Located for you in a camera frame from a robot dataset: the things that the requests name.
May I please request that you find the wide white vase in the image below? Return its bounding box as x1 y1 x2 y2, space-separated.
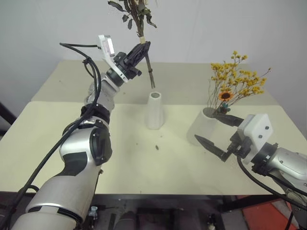
186 107 232 147

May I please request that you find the red floor object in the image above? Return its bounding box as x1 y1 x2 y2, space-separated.
241 200 307 230

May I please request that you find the tall narrow white vase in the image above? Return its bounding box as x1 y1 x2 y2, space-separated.
143 92 168 130

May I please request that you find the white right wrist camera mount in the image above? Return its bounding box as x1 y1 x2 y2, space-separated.
237 113 274 166

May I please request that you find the dried green leaf bouquet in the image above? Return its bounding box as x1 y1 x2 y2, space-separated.
107 0 159 89

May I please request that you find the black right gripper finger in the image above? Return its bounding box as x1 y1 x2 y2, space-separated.
216 114 245 127
194 134 237 163

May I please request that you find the dark rounded shape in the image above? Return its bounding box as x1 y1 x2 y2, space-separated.
115 210 139 230

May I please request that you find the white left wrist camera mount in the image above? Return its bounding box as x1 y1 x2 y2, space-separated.
97 34 128 83

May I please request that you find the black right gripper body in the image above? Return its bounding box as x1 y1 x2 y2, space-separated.
229 132 252 159

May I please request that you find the yellow flower bouquet with sunflower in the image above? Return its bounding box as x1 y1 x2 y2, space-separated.
206 50 273 118

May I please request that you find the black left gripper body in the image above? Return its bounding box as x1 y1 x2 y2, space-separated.
114 52 142 81

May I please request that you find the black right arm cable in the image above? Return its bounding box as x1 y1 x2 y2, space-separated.
236 154 307 209

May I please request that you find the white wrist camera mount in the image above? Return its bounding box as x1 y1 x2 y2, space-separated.
97 34 128 83
237 113 274 166

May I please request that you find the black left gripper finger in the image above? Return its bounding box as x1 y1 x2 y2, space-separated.
128 41 152 66
127 43 144 58

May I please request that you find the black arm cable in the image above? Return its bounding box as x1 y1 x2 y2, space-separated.
236 154 307 209
0 42 103 230

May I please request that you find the black table frame bar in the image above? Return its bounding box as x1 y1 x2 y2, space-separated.
217 195 279 213

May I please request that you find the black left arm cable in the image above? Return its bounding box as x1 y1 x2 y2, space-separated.
0 42 103 230

